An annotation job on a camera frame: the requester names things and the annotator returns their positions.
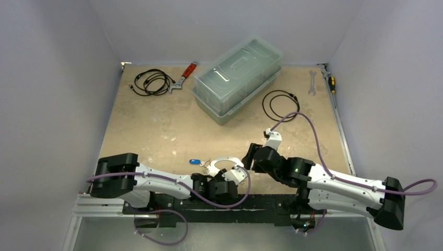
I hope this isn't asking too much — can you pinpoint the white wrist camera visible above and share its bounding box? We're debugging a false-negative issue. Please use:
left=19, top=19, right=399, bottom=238
left=222, top=165, right=248, bottom=185
left=263, top=128, right=282, bottom=151

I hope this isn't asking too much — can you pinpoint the coiled black cable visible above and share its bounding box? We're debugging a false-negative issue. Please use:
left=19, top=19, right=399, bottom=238
left=262, top=90, right=300, bottom=122

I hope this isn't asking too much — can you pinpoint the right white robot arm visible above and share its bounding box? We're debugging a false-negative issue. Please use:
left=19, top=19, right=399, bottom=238
left=241, top=143, right=405, bottom=231

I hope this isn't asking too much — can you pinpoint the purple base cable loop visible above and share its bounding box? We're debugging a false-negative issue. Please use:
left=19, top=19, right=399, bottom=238
left=134, top=209, right=189, bottom=247

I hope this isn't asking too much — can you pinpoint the blue key tag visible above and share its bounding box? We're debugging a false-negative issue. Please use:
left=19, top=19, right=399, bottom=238
left=189, top=159, right=201, bottom=165

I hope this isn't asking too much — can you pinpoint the tangled black cable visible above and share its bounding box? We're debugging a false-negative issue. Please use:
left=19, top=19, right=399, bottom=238
left=129, top=69, right=176, bottom=97

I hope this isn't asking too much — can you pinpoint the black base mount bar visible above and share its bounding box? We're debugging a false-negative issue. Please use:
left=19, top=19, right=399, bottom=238
left=122, top=193, right=313, bottom=227

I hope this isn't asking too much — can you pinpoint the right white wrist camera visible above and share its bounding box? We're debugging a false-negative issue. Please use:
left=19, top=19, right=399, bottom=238
left=263, top=128, right=282, bottom=151

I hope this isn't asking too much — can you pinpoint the clear plastic storage box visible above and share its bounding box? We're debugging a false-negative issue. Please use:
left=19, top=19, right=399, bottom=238
left=192, top=37, right=283, bottom=126

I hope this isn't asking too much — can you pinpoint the silver open-end spanner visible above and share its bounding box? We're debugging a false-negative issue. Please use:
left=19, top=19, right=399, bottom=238
left=308, top=70, right=316, bottom=96

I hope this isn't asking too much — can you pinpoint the yellow black screwdriver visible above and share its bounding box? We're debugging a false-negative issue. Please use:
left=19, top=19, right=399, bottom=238
left=328, top=76, right=335, bottom=95

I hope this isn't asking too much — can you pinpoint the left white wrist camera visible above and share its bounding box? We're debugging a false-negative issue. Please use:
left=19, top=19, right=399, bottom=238
left=222, top=165, right=248, bottom=185

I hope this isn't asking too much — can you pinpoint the red handled adjustable wrench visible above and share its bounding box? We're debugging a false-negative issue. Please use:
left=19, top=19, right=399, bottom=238
left=168, top=61, right=198, bottom=94

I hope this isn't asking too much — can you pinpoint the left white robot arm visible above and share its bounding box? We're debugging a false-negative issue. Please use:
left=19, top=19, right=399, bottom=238
left=89, top=153, right=247, bottom=214

